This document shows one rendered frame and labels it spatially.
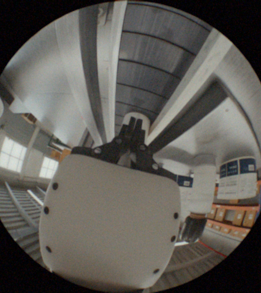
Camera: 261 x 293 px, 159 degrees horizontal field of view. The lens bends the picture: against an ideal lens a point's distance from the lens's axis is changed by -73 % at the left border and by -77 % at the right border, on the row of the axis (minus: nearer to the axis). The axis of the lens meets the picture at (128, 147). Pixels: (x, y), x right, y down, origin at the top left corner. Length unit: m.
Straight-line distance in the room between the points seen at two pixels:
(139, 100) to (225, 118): 0.16
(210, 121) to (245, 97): 0.12
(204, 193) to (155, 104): 0.27
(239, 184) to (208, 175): 0.15
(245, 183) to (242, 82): 0.30
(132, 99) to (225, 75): 0.18
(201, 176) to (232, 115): 0.20
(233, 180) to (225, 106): 0.29
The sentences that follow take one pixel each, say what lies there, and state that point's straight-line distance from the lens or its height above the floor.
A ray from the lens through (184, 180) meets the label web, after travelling 0.53.
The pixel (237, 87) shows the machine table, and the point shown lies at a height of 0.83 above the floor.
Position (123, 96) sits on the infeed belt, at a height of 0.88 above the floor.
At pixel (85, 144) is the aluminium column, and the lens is 0.36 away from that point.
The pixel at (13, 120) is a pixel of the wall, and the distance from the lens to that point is 5.60.
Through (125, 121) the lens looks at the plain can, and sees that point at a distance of 0.16.
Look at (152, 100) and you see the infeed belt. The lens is 0.15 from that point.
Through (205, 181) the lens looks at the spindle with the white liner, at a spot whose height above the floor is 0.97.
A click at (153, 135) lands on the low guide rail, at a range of 0.16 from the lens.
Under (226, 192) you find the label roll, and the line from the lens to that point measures 0.42.
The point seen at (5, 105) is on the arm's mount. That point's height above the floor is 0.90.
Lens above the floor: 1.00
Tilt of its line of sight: 20 degrees down
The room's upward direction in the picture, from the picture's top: 165 degrees counter-clockwise
